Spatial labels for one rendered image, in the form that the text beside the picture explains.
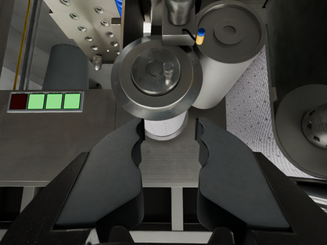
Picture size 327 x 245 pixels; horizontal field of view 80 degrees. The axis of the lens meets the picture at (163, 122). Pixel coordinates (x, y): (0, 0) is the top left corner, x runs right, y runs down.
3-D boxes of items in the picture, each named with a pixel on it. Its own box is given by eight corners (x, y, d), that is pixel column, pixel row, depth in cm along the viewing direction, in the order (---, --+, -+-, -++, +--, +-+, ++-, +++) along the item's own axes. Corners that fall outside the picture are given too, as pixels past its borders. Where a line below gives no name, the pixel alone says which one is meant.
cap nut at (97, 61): (101, 55, 66) (100, 67, 65) (104, 61, 70) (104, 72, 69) (90, 55, 66) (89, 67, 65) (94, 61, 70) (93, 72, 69)
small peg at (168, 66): (174, 61, 27) (172, 71, 26) (173, 71, 29) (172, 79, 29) (164, 60, 27) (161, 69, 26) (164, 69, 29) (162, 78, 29)
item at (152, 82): (144, 40, 31) (188, 58, 30) (145, 47, 32) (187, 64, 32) (121, 81, 29) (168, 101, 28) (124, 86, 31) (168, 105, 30)
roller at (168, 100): (189, 36, 32) (197, 105, 29) (180, 93, 57) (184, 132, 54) (118, 42, 32) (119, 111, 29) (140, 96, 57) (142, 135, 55)
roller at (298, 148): (361, 83, 31) (382, 176, 28) (276, 119, 55) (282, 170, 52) (270, 84, 31) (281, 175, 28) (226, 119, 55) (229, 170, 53)
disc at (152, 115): (197, 31, 33) (208, 116, 30) (197, 33, 33) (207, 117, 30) (109, 38, 33) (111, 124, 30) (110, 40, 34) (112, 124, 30)
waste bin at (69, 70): (65, 66, 284) (60, 112, 269) (35, 43, 231) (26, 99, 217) (100, 62, 274) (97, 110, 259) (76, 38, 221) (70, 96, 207)
